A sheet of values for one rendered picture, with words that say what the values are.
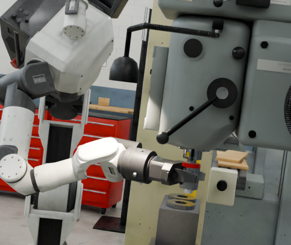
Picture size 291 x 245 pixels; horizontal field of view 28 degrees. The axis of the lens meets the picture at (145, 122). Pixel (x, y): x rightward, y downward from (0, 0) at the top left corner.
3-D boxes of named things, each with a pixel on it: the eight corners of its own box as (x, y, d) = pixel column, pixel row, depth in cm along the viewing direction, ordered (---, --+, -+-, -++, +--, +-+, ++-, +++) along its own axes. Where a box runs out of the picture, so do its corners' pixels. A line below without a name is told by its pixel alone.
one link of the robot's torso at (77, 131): (29, 205, 224) (44, 83, 224) (76, 210, 226) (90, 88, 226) (26, 212, 209) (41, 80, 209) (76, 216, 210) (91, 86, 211)
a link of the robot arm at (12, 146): (-20, 180, 157) (-5, 103, 165) (-1, 194, 168) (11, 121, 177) (22, 181, 155) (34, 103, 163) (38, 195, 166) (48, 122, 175)
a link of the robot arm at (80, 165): (118, 150, 154) (69, 165, 154) (127, 172, 160) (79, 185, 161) (115, 133, 158) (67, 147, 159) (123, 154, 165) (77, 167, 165)
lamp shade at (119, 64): (106, 79, 148) (109, 54, 148) (134, 82, 150) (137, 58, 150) (111, 80, 141) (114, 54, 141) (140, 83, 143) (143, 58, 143)
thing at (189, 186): (191, 190, 147) (194, 168, 147) (175, 186, 150) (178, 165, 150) (201, 189, 151) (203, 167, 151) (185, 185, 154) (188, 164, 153)
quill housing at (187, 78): (154, 146, 140) (171, 10, 138) (161, 138, 161) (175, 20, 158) (235, 157, 138) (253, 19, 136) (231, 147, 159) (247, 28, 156)
